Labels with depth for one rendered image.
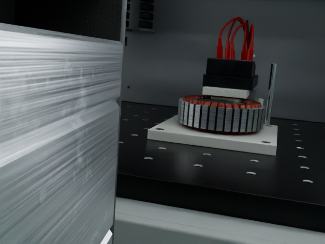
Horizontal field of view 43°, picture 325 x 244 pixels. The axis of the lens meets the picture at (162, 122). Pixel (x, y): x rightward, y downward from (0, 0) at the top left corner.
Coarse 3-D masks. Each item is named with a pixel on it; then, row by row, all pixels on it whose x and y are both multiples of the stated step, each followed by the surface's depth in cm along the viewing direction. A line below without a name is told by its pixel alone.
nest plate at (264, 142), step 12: (168, 120) 57; (156, 132) 49; (168, 132) 49; (180, 132) 49; (192, 132) 50; (204, 132) 50; (216, 132) 51; (264, 132) 53; (276, 132) 54; (192, 144) 48; (204, 144) 48; (216, 144) 47; (228, 144) 47; (240, 144) 47; (252, 144) 46; (264, 144) 46; (276, 144) 46
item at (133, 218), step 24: (120, 216) 32; (144, 216) 32; (168, 216) 32; (192, 216) 33; (216, 216) 33; (120, 240) 32; (144, 240) 31; (168, 240) 31; (192, 240) 30; (216, 240) 30; (240, 240) 29; (264, 240) 29; (288, 240) 30; (312, 240) 30
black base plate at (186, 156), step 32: (128, 128) 56; (288, 128) 66; (320, 128) 68; (128, 160) 40; (160, 160) 40; (192, 160) 41; (224, 160) 42; (256, 160) 43; (288, 160) 44; (320, 160) 45; (128, 192) 35; (160, 192) 35; (192, 192) 34; (224, 192) 33; (256, 192) 33; (288, 192) 33; (320, 192) 34; (288, 224) 32; (320, 224) 31
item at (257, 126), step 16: (192, 96) 55; (208, 96) 58; (192, 112) 50; (208, 112) 50; (224, 112) 50; (240, 112) 49; (256, 112) 50; (192, 128) 51; (208, 128) 49; (224, 128) 49; (240, 128) 49; (256, 128) 51
